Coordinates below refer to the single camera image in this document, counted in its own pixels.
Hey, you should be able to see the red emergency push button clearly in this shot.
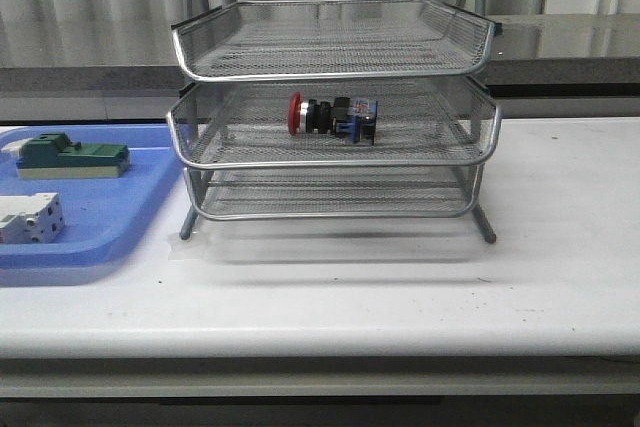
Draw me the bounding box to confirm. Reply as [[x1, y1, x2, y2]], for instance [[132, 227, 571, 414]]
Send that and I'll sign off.
[[287, 92, 378, 145]]

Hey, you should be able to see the silver rack frame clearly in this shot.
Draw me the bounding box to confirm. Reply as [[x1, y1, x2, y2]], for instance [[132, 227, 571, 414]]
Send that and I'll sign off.
[[177, 0, 503, 245]]

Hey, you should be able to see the blue plastic tray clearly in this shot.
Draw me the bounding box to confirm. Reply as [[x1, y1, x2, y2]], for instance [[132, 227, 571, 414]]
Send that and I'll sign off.
[[1, 124, 181, 269]]

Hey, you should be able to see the green and beige switch block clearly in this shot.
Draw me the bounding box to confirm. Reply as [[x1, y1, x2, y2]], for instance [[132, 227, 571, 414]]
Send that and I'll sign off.
[[1, 132, 130, 180]]

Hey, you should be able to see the silver mesh tray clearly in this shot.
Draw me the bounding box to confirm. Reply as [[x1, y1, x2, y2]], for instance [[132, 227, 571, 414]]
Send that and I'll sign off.
[[172, 0, 496, 83], [167, 77, 501, 169], [185, 166, 483, 221]]

